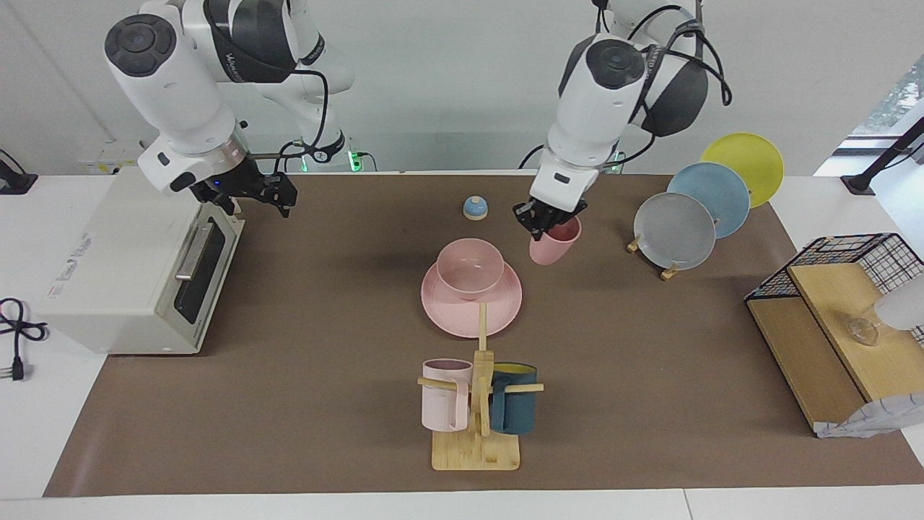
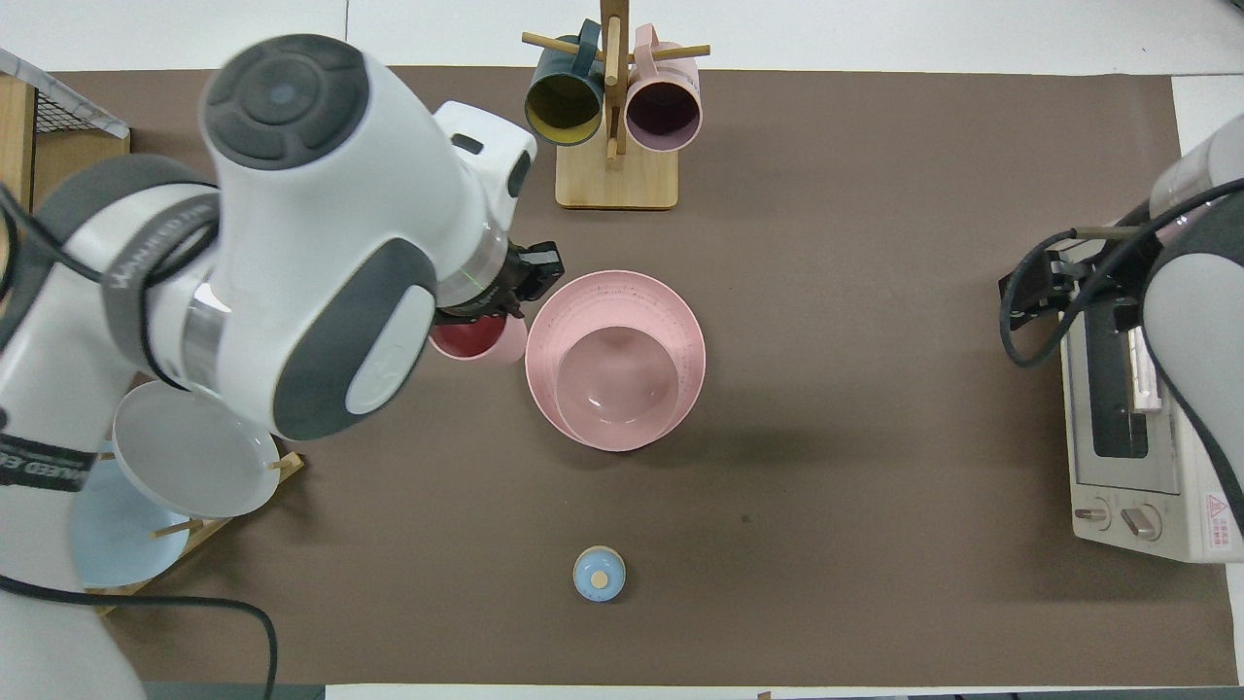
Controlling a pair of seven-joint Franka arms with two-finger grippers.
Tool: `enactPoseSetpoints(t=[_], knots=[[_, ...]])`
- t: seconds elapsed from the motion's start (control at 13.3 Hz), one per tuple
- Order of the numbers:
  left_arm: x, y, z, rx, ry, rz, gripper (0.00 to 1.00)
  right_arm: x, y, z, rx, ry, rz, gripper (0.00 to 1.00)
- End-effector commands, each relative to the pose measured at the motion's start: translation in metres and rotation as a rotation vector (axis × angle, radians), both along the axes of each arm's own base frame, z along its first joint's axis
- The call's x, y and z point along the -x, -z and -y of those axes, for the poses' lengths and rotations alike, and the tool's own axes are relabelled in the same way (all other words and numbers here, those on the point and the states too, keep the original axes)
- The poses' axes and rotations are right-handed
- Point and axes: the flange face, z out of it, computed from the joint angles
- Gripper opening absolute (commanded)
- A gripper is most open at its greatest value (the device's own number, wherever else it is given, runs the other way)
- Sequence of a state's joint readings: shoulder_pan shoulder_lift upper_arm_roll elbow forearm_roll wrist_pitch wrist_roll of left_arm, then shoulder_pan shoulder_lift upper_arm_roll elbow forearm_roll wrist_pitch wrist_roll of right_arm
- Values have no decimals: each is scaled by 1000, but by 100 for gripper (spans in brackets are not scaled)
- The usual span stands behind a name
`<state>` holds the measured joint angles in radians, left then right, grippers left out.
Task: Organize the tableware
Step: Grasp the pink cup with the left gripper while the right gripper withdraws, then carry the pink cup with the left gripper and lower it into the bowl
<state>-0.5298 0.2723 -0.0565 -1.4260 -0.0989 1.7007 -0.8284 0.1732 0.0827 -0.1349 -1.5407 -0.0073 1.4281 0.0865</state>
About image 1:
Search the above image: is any blurred white object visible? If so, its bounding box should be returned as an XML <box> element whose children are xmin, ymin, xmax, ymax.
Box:
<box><xmin>873</xmin><ymin>276</ymin><xmax>924</xmax><ymax>332</ymax></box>

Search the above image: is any black wire basket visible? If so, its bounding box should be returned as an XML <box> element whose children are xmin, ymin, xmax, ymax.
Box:
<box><xmin>744</xmin><ymin>233</ymin><xmax>924</xmax><ymax>347</ymax></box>

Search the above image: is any pink handleless cup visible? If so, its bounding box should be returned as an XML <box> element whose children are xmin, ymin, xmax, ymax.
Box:
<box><xmin>529</xmin><ymin>215</ymin><xmax>583</xmax><ymax>267</ymax></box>

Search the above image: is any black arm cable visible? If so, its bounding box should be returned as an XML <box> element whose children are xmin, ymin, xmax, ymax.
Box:
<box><xmin>624</xmin><ymin>4</ymin><xmax>734</xmax><ymax>108</ymax></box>
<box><xmin>249</xmin><ymin>65</ymin><xmax>331</xmax><ymax>160</ymax></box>

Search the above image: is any pale pink mug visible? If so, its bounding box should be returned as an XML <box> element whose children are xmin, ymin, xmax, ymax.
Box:
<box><xmin>422</xmin><ymin>359</ymin><xmax>474</xmax><ymax>433</ymax></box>

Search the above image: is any grey plate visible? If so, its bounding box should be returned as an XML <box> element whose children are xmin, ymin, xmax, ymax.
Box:
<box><xmin>634</xmin><ymin>192</ymin><xmax>717</xmax><ymax>272</ymax></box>

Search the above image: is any black clamp stand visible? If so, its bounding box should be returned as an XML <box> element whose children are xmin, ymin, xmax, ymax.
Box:
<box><xmin>841</xmin><ymin>116</ymin><xmax>924</xmax><ymax>196</ymax></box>

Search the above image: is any pink bowl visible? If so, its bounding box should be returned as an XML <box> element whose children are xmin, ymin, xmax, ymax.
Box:
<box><xmin>436</xmin><ymin>238</ymin><xmax>505</xmax><ymax>302</ymax></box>

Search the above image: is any wooden shelf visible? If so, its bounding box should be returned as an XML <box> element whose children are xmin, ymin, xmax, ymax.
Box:
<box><xmin>747</xmin><ymin>262</ymin><xmax>924</xmax><ymax>434</ymax></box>

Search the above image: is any white power strip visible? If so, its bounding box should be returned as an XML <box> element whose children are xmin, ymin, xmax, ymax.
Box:
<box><xmin>78</xmin><ymin>141</ymin><xmax>145</xmax><ymax>176</ymax></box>

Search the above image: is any black power cable with plug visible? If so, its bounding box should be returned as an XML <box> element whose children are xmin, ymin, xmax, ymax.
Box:
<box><xmin>0</xmin><ymin>298</ymin><xmax>50</xmax><ymax>382</ymax></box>

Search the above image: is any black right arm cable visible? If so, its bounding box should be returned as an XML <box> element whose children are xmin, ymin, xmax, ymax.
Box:
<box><xmin>249</xmin><ymin>65</ymin><xmax>331</xmax><ymax>160</ymax></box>

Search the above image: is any white toaster oven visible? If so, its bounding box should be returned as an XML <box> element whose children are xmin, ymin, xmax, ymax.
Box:
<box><xmin>35</xmin><ymin>166</ymin><xmax>246</xmax><ymax>356</ymax></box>

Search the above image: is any dark teal mug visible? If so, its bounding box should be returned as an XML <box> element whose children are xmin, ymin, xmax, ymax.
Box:
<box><xmin>489</xmin><ymin>362</ymin><xmax>539</xmax><ymax>436</ymax></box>

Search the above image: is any patterned white cloth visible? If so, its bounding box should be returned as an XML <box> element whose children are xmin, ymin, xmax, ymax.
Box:
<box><xmin>816</xmin><ymin>392</ymin><xmax>924</xmax><ymax>439</ymax></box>

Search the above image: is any wooden plate rack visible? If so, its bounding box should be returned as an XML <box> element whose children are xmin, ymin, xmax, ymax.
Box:
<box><xmin>626</xmin><ymin>233</ymin><xmax>681</xmax><ymax>281</ymax></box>

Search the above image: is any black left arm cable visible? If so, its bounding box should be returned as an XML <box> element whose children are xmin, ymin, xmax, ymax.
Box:
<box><xmin>624</xmin><ymin>4</ymin><xmax>734</xmax><ymax>108</ymax></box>

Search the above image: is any light blue plate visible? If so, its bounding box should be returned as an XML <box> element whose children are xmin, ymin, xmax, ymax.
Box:
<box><xmin>666</xmin><ymin>162</ymin><xmax>751</xmax><ymax>240</ymax></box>

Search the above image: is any brown table mat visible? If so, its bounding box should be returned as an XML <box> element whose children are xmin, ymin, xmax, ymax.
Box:
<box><xmin>42</xmin><ymin>173</ymin><xmax>924</xmax><ymax>498</ymax></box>

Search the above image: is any pink plate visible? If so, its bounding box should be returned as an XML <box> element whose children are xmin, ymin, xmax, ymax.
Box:
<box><xmin>421</xmin><ymin>259</ymin><xmax>523</xmax><ymax>339</ymax></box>

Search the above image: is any black right base cable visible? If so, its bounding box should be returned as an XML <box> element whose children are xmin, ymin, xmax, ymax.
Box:
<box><xmin>273</xmin><ymin>139</ymin><xmax>305</xmax><ymax>174</ymax></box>

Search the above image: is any wooden mug tree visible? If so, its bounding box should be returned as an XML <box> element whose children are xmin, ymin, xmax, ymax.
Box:
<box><xmin>417</xmin><ymin>302</ymin><xmax>544</xmax><ymax>472</ymax></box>

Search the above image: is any black desk clamp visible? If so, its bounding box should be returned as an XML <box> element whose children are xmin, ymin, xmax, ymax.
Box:
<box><xmin>0</xmin><ymin>148</ymin><xmax>38</xmax><ymax>196</ymax></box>

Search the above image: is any window with greenery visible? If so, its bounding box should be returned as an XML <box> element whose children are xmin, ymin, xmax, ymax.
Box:
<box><xmin>852</xmin><ymin>54</ymin><xmax>924</xmax><ymax>138</ymax></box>

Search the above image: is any yellow plate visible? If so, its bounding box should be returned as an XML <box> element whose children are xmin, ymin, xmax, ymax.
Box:
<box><xmin>699</xmin><ymin>132</ymin><xmax>785</xmax><ymax>209</ymax></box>

